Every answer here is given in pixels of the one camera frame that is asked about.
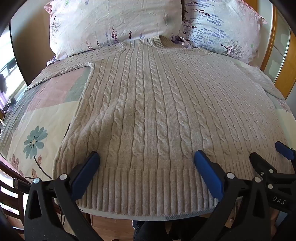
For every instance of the floral pink pillow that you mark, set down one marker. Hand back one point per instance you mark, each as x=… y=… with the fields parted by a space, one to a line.
x=108 y=23

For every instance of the orange wooden glass cabinet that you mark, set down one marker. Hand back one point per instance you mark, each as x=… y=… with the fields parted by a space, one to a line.
x=281 y=53

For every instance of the dark wooden chair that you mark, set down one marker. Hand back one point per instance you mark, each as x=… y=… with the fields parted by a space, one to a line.
x=10 y=197

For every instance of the floral patchwork quilt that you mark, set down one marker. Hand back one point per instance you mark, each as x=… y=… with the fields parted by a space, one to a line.
x=34 y=120

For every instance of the brown wooden headboard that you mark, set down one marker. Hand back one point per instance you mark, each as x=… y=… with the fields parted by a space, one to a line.
x=30 y=46

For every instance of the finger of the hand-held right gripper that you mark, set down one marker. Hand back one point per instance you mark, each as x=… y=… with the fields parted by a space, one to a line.
x=260 y=163
x=285 y=150

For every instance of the window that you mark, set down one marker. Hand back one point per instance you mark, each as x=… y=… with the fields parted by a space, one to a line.
x=9 y=76

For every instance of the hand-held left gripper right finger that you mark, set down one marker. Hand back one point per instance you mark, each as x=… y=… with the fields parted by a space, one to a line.
x=209 y=174

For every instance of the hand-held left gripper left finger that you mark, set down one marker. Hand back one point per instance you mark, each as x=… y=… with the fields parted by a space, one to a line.
x=86 y=174

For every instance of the floral lavender print pillow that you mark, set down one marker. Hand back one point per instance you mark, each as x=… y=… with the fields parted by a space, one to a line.
x=222 y=30

